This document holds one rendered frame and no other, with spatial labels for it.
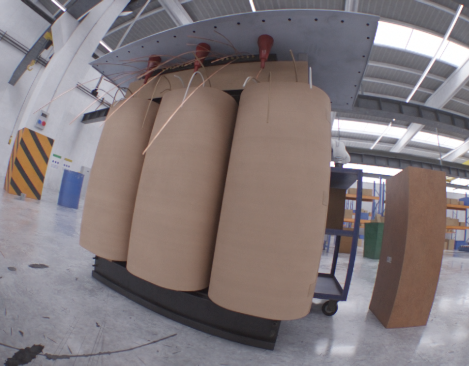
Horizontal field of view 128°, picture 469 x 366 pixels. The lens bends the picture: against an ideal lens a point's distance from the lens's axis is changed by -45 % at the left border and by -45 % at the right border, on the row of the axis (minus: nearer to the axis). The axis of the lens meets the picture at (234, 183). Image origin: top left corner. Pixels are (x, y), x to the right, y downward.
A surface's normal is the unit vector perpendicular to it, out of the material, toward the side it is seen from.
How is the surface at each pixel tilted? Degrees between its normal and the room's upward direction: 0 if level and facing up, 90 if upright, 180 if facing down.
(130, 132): 90
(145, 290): 90
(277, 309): 90
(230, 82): 90
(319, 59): 180
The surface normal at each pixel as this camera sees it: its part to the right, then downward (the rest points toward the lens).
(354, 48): -0.15, 0.97
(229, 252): -0.59, -0.22
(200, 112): 0.04, -0.16
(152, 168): -0.34, -0.21
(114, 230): 0.42, -0.09
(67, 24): 0.94, 0.10
